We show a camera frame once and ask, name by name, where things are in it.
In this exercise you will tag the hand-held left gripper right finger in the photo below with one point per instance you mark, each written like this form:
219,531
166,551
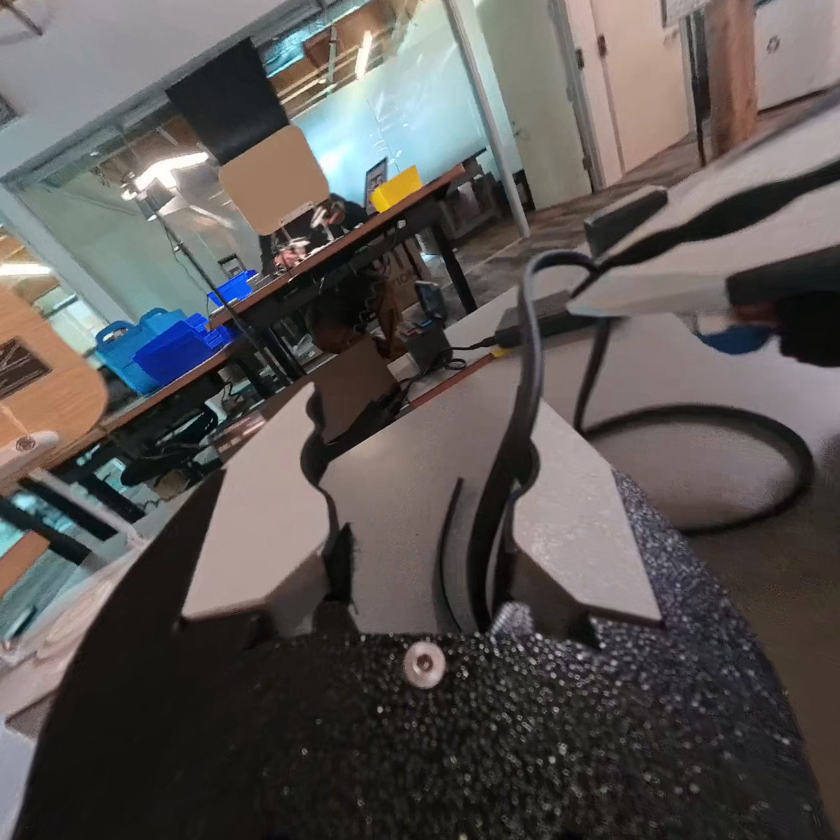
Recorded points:
577,525

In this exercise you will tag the yellow box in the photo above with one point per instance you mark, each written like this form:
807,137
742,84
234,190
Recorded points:
396,189

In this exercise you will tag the cardboard box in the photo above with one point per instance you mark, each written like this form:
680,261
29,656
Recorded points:
403,282

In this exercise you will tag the wooden support post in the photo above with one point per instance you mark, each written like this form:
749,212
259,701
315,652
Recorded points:
732,72

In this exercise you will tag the small black picture frame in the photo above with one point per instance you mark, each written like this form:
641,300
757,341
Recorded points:
229,264

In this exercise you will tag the dark flat box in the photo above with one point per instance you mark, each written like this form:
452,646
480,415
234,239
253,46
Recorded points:
358,387

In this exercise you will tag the black wall screen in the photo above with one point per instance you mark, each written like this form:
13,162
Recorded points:
226,98

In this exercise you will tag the white double doors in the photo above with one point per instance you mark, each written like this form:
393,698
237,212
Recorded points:
610,85

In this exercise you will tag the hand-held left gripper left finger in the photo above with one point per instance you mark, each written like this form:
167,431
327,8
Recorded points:
262,525

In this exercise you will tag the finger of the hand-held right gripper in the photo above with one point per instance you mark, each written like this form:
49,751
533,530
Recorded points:
689,275
774,157

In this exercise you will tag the black adapter cube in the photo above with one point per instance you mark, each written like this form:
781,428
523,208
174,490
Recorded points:
623,220

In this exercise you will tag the black power bank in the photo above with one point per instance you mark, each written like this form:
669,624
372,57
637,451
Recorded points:
544,315

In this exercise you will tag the wooden panel on white stand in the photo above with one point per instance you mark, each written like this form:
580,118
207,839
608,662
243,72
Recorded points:
39,394
272,177

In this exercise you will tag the black light stand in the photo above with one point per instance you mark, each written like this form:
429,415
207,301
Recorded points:
197,269

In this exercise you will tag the flat blue plastic bin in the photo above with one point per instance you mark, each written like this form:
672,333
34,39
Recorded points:
231,287

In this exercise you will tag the black charging case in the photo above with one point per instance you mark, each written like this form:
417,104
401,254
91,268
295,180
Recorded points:
430,341

